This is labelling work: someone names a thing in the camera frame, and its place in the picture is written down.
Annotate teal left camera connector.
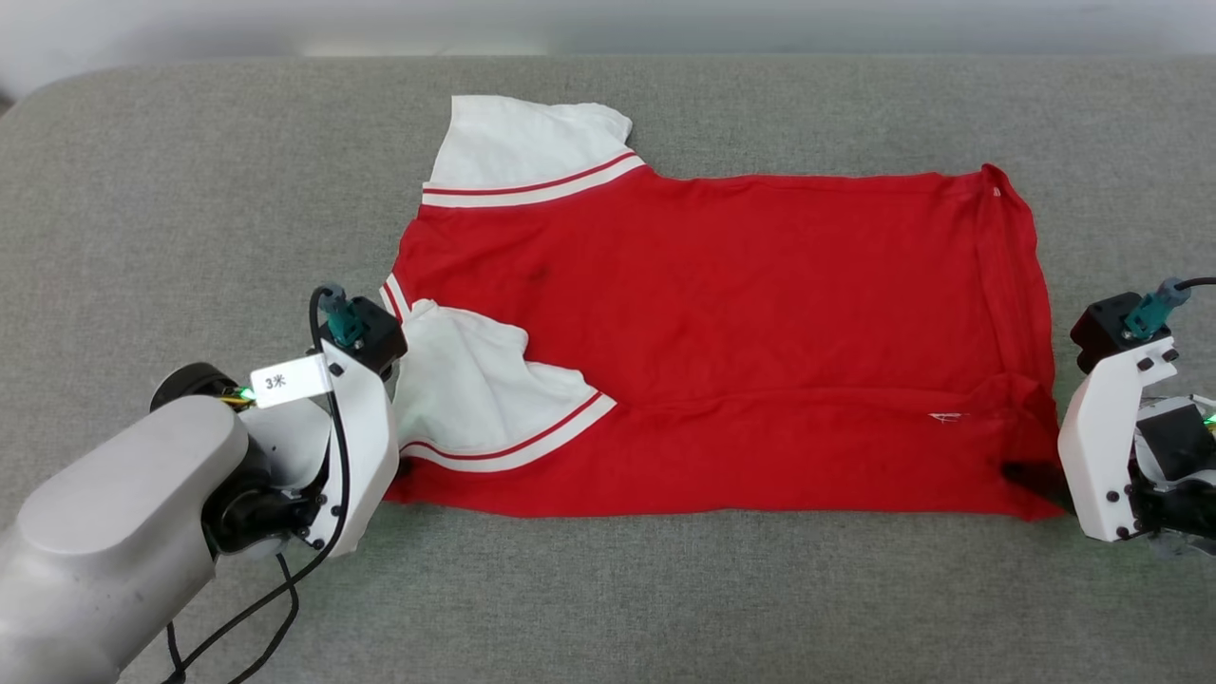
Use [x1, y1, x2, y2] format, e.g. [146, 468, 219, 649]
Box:
[321, 288, 368, 349]

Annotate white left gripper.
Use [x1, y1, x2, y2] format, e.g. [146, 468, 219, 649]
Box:
[150, 337, 416, 561]

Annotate teal right camera connector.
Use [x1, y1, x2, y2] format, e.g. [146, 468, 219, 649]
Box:
[1125, 277, 1192, 340]

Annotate red and white t-shirt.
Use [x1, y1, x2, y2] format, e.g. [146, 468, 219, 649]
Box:
[378, 93, 1065, 522]

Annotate teal camera connector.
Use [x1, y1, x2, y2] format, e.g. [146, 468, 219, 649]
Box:
[321, 288, 368, 349]
[1125, 277, 1192, 340]

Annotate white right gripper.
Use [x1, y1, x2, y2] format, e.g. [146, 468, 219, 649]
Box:
[1001, 334, 1216, 558]

